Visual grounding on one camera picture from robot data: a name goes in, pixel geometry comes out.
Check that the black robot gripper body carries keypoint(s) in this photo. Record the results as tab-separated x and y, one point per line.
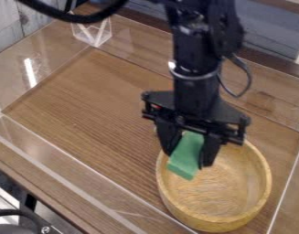
196	106

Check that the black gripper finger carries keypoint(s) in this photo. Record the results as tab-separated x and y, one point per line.
210	150
169	133

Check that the green rectangular block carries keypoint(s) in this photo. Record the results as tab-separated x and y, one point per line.
184	161

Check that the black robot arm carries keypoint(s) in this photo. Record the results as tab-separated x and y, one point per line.
208	36

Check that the brown wooden bowl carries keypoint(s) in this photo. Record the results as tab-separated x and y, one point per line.
228	193

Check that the black table leg clamp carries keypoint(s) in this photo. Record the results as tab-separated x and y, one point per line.
19	220

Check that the clear acrylic corner bracket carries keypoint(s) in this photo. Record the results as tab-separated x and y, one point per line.
94	34

